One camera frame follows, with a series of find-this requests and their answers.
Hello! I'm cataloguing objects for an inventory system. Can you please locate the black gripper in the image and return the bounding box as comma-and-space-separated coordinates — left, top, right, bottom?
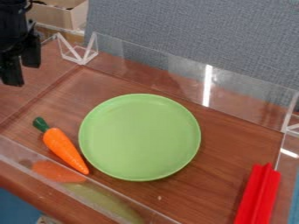
0, 0, 41, 87

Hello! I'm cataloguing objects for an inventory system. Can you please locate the orange toy carrot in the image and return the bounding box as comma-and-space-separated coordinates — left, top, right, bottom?
32, 117, 89, 175

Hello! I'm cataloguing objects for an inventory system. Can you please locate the cardboard box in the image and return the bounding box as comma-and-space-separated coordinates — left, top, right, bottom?
26, 0, 89, 30

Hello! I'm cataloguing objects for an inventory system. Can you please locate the green round plate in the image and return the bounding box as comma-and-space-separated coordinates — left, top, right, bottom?
79, 94, 201, 181

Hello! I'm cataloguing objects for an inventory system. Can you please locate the clear acrylic triangle bracket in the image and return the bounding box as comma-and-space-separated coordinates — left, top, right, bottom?
56, 33, 99, 65

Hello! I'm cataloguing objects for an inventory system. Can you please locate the clear acrylic tray wall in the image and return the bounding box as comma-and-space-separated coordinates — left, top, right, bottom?
0, 34, 299, 224

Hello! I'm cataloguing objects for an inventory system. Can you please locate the red plastic bracket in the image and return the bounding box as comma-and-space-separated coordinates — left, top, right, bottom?
233, 163, 280, 224

